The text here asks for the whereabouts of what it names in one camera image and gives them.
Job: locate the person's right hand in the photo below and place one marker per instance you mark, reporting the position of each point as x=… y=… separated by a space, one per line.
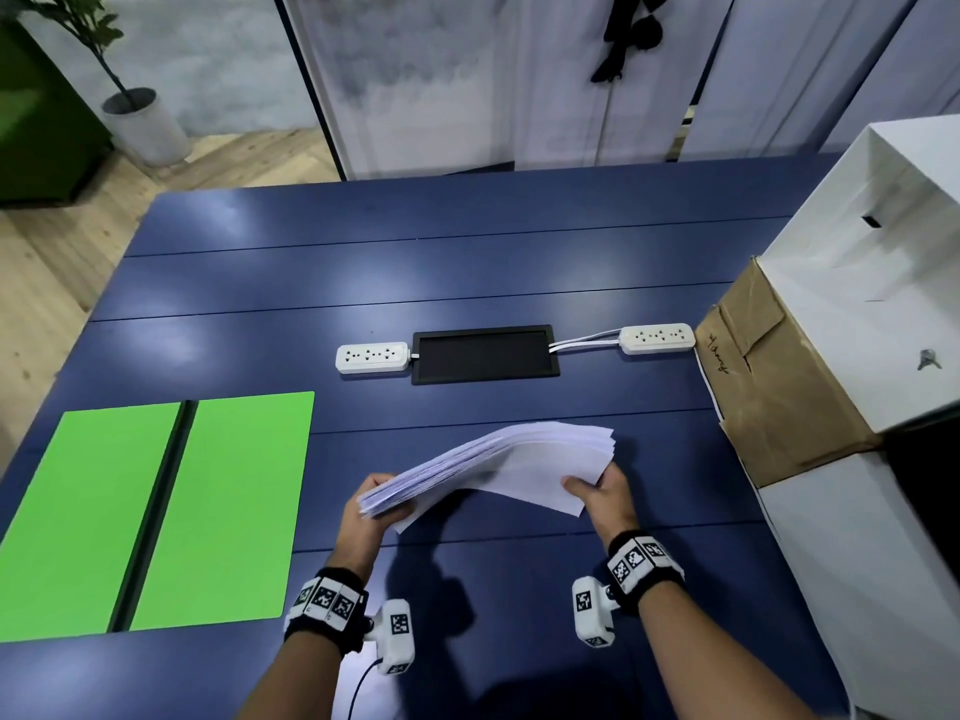
x=607 y=502

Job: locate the person's left hand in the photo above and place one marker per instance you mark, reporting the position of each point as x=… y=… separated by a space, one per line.
x=360 y=532

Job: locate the pile of white papers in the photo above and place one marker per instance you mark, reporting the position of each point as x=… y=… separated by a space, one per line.
x=525 y=461

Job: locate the green folder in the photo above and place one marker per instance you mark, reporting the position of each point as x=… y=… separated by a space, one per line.
x=225 y=502

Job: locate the person's right forearm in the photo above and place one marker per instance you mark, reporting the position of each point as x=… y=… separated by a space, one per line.
x=712 y=659

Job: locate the person's left forearm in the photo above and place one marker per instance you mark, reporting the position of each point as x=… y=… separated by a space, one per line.
x=289 y=674

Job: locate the left marker wristband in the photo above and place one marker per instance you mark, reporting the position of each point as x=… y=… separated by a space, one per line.
x=326 y=603

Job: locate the white power strip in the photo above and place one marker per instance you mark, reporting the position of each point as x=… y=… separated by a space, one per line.
x=657 y=338
x=373 y=358

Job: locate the brown cardboard box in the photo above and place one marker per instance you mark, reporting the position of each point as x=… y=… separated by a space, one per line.
x=780 y=397

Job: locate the white cabinet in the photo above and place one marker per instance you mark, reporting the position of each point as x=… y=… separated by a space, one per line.
x=855 y=577

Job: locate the metal keys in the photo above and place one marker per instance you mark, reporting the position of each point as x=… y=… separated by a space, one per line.
x=928 y=359

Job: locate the white partition panels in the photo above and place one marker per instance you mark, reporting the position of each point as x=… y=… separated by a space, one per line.
x=487 y=74

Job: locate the grey plant pot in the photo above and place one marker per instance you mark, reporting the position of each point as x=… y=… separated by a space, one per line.
x=146 y=127

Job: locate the black hanging item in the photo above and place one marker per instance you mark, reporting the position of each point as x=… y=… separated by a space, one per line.
x=634 y=29

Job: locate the dark green cabinet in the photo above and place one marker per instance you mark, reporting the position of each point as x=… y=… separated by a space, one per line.
x=41 y=119

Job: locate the green potted plant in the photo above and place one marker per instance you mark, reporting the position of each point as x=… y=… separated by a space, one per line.
x=82 y=29

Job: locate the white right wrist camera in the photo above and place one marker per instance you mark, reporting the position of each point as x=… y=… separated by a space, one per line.
x=592 y=611

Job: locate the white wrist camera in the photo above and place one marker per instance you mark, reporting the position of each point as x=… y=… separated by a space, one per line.
x=592 y=611
x=396 y=637

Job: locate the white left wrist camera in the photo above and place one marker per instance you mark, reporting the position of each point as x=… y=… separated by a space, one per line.
x=396 y=637

